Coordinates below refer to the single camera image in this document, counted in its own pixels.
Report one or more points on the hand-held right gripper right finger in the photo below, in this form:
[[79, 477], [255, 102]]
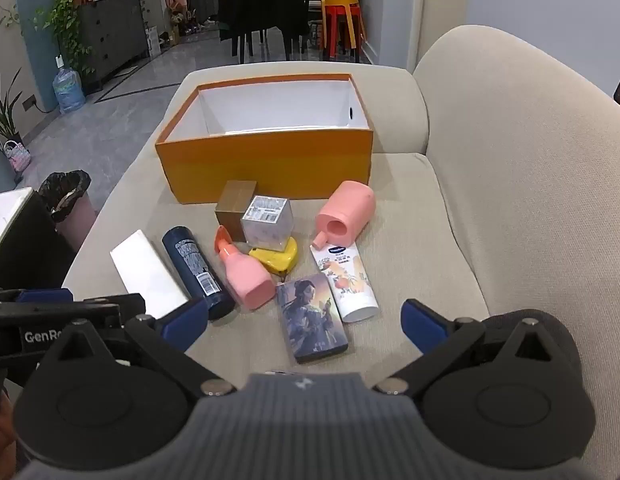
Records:
[[422, 325]]

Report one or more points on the bin with black bag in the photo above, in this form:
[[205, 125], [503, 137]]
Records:
[[65, 190]]

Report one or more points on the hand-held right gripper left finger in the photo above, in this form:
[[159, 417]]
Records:
[[185, 322]]

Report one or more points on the yellow tape measure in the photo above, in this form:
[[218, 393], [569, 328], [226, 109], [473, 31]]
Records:
[[277, 258]]

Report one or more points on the pink cylindrical bottle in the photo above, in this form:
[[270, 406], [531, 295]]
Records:
[[350, 205]]

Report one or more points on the clear plastic cube box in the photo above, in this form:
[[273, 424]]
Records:
[[267, 225]]

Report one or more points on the figure printed box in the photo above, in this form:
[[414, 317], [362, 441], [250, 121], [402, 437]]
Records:
[[310, 315]]

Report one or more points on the long leaf potted plant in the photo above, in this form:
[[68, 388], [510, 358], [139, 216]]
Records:
[[5, 115]]

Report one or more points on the white box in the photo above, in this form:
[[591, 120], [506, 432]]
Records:
[[145, 275]]

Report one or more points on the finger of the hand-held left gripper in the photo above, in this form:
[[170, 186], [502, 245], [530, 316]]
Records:
[[110, 307], [45, 295]]

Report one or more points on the black chair with jacket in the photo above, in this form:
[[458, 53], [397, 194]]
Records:
[[262, 5]]

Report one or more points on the small gold box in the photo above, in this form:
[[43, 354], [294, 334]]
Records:
[[232, 200]]

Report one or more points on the blue water jug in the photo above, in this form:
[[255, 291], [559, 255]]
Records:
[[68, 92]]

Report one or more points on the white lotion tube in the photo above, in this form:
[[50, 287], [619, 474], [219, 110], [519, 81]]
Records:
[[342, 280]]

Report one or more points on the dark blue spray can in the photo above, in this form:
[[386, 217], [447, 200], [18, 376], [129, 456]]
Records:
[[192, 265]]

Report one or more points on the beige sofa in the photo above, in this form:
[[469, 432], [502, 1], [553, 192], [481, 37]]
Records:
[[490, 210]]

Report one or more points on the orange cardboard box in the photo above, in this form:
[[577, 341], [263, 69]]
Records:
[[265, 170]]

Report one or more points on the pink spray bottle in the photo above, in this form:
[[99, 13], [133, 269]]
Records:
[[247, 277]]

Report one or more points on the dark grey sideboard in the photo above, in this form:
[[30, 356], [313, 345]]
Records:
[[115, 35]]

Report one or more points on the red plastic stool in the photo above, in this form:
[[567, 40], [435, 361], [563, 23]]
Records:
[[340, 20]]

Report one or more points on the trailing green plant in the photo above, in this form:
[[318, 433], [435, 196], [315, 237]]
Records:
[[65, 15]]

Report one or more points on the pink woven basket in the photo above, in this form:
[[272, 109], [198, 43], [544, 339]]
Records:
[[16, 157]]

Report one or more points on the red and yellow stacked stools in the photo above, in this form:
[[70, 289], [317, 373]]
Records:
[[340, 1]]

